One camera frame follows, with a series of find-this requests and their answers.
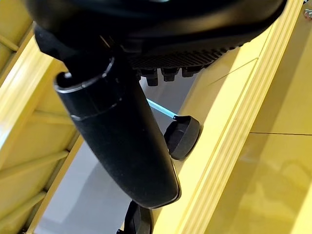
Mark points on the thin silver metal bar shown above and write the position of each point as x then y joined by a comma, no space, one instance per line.
161,108

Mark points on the black round shelf foot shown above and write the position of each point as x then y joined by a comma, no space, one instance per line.
182,136
139,219

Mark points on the yellow braced shelf frame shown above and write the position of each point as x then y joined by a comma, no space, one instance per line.
26,151

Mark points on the small silver bolt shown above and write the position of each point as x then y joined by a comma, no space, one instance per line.
307,13

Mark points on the black ribbed sole-shaped part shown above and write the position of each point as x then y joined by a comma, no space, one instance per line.
195,31

